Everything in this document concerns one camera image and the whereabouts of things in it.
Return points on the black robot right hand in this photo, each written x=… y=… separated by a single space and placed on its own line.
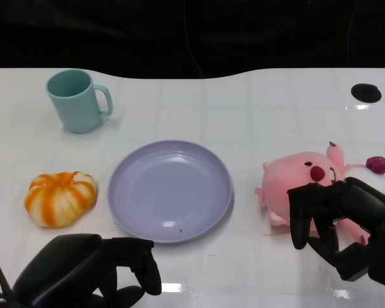
x=362 y=205

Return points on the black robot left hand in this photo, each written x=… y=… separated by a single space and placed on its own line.
x=67 y=266

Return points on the pink plush doll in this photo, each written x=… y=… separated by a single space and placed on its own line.
x=288 y=173

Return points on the purple plastic plate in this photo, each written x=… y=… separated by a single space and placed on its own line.
x=170 y=192

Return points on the orange white striped pumpkin toy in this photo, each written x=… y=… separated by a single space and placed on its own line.
x=59 y=200

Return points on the thin black left wrist rod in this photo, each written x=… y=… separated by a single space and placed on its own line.
x=0 y=276

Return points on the black round table grommet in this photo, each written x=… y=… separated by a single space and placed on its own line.
x=365 y=92

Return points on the teal plastic mug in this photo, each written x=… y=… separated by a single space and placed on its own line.
x=73 y=112

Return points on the black backdrop cloth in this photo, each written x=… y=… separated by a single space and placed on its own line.
x=83 y=32

